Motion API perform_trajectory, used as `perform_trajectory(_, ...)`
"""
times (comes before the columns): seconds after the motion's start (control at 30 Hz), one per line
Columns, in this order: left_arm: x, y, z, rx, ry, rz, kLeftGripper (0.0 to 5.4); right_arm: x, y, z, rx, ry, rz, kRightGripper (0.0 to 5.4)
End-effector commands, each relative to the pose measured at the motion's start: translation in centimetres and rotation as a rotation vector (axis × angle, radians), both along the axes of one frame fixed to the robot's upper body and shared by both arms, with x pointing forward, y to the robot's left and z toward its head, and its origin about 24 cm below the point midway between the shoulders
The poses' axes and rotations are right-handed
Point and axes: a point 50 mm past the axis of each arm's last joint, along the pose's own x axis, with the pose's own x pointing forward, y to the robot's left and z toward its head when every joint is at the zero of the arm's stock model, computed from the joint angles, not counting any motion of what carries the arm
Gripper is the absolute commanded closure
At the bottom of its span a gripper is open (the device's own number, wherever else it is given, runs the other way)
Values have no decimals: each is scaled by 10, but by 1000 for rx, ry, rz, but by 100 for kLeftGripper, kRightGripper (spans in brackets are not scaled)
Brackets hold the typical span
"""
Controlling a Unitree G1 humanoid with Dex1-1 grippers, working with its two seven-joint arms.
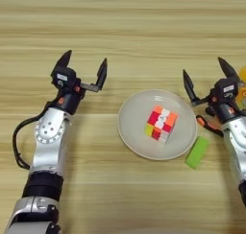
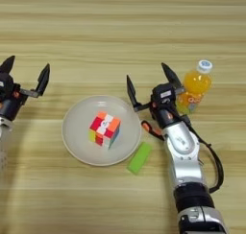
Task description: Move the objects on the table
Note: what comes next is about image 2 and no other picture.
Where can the green rectangular block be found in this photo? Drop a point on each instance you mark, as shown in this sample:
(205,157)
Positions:
(139,158)

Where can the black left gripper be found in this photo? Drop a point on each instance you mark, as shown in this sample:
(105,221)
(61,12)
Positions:
(9,108)

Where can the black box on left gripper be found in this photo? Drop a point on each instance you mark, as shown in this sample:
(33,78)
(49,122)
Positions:
(4,84)

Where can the round white plate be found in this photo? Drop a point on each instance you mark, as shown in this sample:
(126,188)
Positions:
(77,132)

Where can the multicoloured puzzle cube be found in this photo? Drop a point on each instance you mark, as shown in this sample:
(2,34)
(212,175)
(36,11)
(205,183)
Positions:
(104,129)

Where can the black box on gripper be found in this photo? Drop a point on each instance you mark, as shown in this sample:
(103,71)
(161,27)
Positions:
(4,84)
(163,94)

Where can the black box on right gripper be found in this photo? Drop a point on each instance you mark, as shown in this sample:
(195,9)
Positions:
(163,94)

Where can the orange juice bottle white cap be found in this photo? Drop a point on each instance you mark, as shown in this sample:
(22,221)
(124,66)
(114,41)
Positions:
(195,84)

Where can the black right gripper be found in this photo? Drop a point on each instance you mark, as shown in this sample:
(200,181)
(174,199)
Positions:
(166,116)

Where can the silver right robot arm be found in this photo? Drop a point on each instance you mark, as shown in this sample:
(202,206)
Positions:
(184,154)

